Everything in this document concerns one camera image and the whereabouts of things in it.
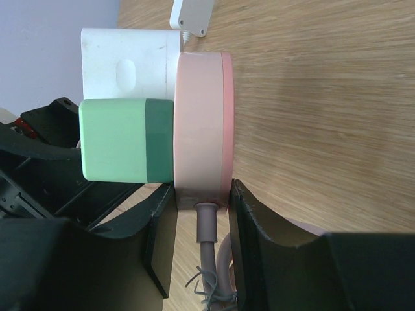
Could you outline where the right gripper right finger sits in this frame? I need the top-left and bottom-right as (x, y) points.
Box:
(229, 180), (414, 310)

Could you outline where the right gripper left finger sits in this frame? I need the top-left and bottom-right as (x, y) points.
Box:
(1, 184), (178, 310)

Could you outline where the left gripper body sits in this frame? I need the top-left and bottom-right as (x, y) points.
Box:
(1, 97), (80, 156)

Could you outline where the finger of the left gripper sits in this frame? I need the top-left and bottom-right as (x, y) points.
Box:
(1, 142), (142, 227)

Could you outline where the green dual usb charger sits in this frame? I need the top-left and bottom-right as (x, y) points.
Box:
(79, 98), (174, 183)

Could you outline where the tall white charger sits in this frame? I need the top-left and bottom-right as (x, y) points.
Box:
(81, 28), (182, 100)

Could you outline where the pink round power socket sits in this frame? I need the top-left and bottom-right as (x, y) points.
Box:
(173, 52), (235, 210)

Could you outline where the white power strip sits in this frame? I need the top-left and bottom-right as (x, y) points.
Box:
(169, 0), (215, 38)

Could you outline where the pink coiled socket cord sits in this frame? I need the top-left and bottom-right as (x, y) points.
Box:
(185, 201), (328, 311)

